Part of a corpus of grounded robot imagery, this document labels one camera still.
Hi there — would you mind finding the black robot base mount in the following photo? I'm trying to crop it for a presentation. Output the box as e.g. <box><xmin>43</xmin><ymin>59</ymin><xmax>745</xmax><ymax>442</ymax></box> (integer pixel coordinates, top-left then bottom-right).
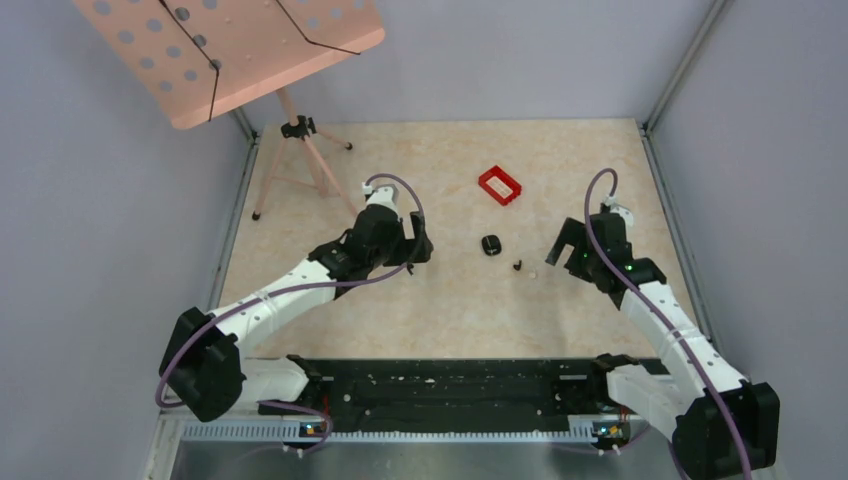
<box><xmin>293</xmin><ymin>357</ymin><xmax>646</xmax><ymax>444</ymax></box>

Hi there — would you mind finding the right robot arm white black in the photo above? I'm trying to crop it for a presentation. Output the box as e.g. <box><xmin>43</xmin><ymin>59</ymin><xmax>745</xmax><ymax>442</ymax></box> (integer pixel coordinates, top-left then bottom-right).
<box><xmin>546</xmin><ymin>208</ymin><xmax>780</xmax><ymax>479</ymax></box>

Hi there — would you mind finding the pink music stand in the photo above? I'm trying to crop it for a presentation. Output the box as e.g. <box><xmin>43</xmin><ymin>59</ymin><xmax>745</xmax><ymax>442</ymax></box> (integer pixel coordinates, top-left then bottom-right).
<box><xmin>71</xmin><ymin>0</ymin><xmax>387</xmax><ymax>222</ymax></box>

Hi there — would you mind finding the black earbud charging case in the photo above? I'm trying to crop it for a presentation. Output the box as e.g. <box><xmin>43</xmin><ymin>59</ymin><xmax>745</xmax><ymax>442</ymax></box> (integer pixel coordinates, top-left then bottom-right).
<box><xmin>481</xmin><ymin>234</ymin><xmax>502</xmax><ymax>256</ymax></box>

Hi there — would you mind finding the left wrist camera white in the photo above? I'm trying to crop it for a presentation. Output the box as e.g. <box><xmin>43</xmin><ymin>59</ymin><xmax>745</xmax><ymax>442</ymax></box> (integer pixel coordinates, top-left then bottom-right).
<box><xmin>362</xmin><ymin>183</ymin><xmax>399</xmax><ymax>215</ymax></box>

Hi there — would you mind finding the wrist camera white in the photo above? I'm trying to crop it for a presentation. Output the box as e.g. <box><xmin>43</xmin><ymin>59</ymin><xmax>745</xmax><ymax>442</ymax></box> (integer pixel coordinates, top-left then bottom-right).
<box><xmin>362</xmin><ymin>183</ymin><xmax>399</xmax><ymax>215</ymax></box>
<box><xmin>601</xmin><ymin>195</ymin><xmax>635</xmax><ymax>228</ymax></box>

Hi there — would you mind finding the red plastic tray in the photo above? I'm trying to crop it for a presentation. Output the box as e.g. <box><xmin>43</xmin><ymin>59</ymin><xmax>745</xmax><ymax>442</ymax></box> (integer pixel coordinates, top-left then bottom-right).
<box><xmin>478</xmin><ymin>165</ymin><xmax>523</xmax><ymax>206</ymax></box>

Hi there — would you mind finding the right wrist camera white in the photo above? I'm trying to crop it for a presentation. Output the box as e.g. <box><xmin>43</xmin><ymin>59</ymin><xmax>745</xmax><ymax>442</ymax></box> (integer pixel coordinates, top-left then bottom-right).
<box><xmin>601</xmin><ymin>195</ymin><xmax>635</xmax><ymax>228</ymax></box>

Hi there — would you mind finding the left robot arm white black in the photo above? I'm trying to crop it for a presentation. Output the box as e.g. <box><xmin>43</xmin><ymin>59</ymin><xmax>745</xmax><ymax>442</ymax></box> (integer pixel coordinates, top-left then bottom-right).
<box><xmin>155</xmin><ymin>204</ymin><xmax>433</xmax><ymax>422</ymax></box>

